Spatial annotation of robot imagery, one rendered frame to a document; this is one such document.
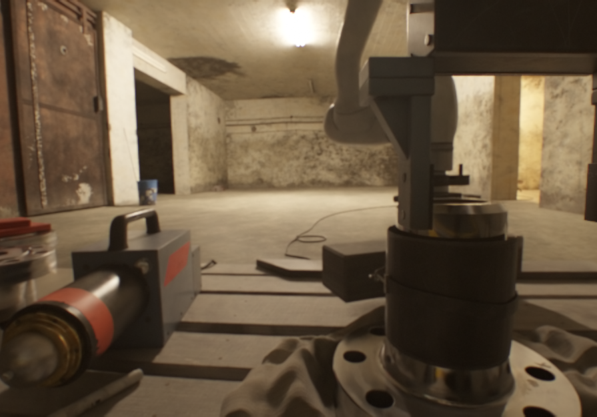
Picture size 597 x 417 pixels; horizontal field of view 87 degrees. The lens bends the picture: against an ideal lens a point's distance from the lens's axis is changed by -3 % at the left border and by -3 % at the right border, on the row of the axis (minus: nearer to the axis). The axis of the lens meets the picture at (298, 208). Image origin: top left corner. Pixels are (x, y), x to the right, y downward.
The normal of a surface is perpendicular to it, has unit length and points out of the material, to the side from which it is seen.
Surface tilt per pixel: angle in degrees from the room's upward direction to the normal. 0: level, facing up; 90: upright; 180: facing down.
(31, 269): 90
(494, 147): 90
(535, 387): 0
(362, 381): 0
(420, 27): 90
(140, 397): 0
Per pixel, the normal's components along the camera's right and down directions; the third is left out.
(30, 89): 0.99, 0.00
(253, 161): -0.11, 0.09
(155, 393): -0.02, -0.99
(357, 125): -0.40, 0.65
